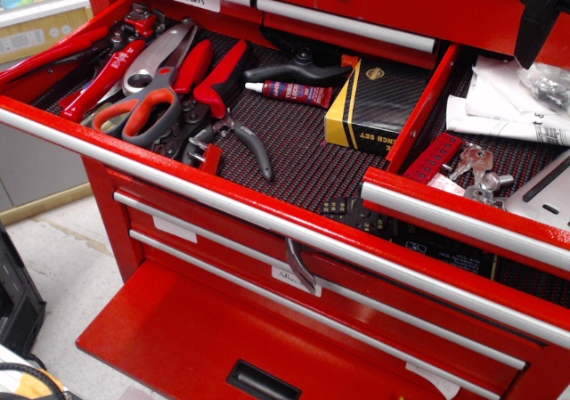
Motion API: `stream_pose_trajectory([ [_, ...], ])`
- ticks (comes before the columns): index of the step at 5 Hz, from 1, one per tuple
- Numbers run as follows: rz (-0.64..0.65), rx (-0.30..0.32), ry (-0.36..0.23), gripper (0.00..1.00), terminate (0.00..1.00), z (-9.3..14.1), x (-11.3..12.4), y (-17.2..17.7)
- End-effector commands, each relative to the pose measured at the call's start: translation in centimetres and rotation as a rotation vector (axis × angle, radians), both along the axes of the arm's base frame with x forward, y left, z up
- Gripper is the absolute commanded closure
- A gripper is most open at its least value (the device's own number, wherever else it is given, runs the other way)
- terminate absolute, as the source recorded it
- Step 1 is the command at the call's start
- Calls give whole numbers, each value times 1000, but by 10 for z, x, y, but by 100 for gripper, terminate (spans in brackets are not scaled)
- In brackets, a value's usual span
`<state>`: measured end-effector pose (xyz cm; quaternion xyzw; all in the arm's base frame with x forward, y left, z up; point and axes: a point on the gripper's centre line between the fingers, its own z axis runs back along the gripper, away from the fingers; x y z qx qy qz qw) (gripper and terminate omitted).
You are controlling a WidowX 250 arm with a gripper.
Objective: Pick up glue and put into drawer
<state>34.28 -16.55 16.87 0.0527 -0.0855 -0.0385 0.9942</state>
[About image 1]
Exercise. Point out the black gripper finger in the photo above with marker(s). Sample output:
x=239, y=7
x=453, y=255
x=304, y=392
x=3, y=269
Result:
x=537, y=21

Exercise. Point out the red threadlocker glue tube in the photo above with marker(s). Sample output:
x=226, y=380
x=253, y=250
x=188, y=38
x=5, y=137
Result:
x=289, y=92

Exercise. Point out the small open red drawer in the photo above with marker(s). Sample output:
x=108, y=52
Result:
x=457, y=184

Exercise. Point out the large open red drawer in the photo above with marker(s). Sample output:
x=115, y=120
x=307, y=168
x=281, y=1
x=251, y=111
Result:
x=306, y=169

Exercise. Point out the clear bag of screws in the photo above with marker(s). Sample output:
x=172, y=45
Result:
x=548, y=84

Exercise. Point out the white folded paper sheets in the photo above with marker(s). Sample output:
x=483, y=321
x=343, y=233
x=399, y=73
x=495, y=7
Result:
x=498, y=104

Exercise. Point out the silver key bunch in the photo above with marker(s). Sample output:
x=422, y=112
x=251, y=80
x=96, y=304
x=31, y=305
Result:
x=476, y=159

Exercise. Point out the silver hex bolt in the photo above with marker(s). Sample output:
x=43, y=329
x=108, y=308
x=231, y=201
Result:
x=494, y=182

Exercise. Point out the silver metal plate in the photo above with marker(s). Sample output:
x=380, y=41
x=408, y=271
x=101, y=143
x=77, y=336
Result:
x=545, y=197

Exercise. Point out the red hex key holder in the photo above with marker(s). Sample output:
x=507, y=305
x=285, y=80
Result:
x=430, y=162

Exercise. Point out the black yellow wrench set box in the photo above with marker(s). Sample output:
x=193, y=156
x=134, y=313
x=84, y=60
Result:
x=373, y=106

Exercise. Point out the black clamp tool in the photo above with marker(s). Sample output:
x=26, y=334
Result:
x=302, y=70

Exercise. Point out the black labelled box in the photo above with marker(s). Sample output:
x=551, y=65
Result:
x=446, y=250

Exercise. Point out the red tool chest cabinet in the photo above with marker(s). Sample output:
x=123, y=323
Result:
x=341, y=277

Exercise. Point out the black crimper die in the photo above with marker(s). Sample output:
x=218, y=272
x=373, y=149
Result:
x=352, y=212

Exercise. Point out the silver hook tool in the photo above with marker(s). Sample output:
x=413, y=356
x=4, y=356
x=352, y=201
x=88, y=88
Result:
x=297, y=265

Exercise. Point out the white adhesives label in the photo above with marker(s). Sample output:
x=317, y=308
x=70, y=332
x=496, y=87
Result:
x=290, y=279

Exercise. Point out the open red bottom panel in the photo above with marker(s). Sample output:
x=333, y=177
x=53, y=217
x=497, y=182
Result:
x=188, y=341

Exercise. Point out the black case on floor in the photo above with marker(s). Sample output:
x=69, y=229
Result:
x=22, y=307

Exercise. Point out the red handled crimping pliers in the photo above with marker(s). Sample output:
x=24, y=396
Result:
x=204, y=90

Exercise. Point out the grey handled small cutters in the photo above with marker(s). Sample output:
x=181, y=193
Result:
x=242, y=139

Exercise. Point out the red handled wire stripper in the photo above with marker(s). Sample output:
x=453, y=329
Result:
x=128, y=38

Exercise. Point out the red grey handled scissors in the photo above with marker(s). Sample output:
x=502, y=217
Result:
x=151, y=104

